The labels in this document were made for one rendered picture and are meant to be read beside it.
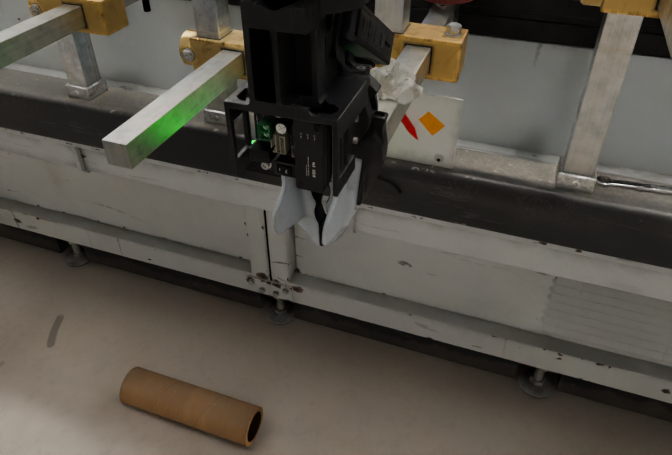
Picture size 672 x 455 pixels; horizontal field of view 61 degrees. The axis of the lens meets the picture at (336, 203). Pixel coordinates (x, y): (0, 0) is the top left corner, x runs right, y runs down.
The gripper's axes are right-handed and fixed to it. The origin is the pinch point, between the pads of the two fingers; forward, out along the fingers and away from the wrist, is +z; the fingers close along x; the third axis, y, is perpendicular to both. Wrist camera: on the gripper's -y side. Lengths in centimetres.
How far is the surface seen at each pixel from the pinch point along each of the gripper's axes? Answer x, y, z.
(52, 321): -89, -36, 83
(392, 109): 1.3, -14.9, -3.4
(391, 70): -0.2, -19.5, -5.2
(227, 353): -42, -42, 83
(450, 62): 3.9, -31.3, -2.0
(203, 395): -38, -25, 75
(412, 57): 0.1, -27.8, -3.4
